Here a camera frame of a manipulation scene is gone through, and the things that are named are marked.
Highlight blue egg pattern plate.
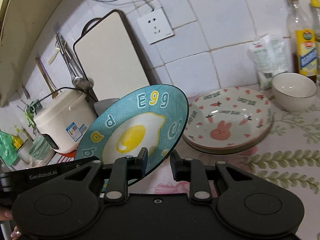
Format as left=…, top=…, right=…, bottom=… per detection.
left=74, top=84, right=189, bottom=175

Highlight pink bunny pattern plate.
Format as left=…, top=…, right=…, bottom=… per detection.
left=183, top=87, right=273, bottom=152

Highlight white black-rimmed plate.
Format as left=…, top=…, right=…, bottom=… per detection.
left=182, top=120, right=274, bottom=155

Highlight stacked green bowls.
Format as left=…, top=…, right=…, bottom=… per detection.
left=29, top=135, right=52, bottom=160

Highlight person's left hand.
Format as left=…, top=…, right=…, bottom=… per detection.
left=0, top=209, right=22, bottom=238

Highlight green plastic bag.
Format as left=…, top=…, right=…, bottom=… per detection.
left=0, top=131, right=18, bottom=166

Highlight white rice cooker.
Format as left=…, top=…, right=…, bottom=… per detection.
left=34, top=89, right=97, bottom=154

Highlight hanging metal ladles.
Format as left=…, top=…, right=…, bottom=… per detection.
left=53, top=22, right=93, bottom=91

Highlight floral fern tablecloth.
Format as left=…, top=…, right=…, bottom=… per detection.
left=56, top=83, right=320, bottom=201

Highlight cream cutting board black rim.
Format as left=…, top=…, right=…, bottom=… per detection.
left=73, top=10, right=149, bottom=101

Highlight white bowl back left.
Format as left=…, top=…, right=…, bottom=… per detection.
left=271, top=72, right=317, bottom=112

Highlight white plastic seasoning bag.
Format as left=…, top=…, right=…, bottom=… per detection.
left=247, top=34, right=289, bottom=90

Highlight yellow label cooking wine bottle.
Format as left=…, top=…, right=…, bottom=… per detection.
left=286, top=0, right=317, bottom=82

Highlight vinegar bottle yellow cap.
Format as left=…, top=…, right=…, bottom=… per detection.
left=310, top=0, right=320, bottom=86

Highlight white wall socket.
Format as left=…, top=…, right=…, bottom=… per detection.
left=137, top=8, right=175, bottom=44

